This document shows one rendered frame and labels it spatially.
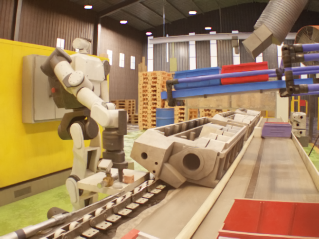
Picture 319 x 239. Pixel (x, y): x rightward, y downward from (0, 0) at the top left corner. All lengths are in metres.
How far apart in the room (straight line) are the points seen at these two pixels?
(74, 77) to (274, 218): 0.96
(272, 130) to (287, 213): 2.20
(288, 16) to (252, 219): 8.10
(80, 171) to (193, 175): 0.69
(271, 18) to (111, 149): 7.72
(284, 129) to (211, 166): 1.76
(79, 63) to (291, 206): 1.22
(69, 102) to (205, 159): 0.80
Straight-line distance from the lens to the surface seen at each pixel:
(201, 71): 1.62
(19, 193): 3.21
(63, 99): 1.53
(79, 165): 1.57
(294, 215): 0.68
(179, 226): 0.84
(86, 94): 1.14
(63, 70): 1.29
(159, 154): 1.15
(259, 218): 0.68
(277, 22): 8.38
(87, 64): 1.47
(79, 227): 0.77
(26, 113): 3.03
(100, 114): 1.03
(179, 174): 1.20
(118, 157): 1.05
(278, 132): 2.83
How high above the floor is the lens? 1.14
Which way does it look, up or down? 4 degrees down
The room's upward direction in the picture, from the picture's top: straight up
